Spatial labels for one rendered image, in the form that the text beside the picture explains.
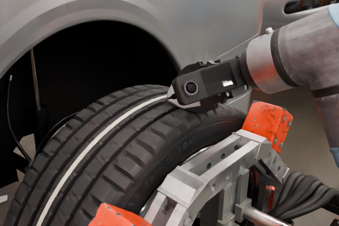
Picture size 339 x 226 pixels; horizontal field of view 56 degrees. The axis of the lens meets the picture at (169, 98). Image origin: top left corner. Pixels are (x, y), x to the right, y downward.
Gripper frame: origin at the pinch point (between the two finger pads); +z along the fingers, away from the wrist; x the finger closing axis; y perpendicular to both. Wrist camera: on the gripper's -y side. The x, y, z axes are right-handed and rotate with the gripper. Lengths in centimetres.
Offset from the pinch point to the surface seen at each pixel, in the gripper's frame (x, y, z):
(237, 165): -15.2, 0.4, -10.4
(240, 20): 19, 72, 22
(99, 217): -11.9, -24.6, -5.2
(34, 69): 22, -2, 51
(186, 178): -12.8, -10.2, -8.4
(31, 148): -3, 54, 245
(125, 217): -12.6, -22.8, -8.7
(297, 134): -75, 238, 104
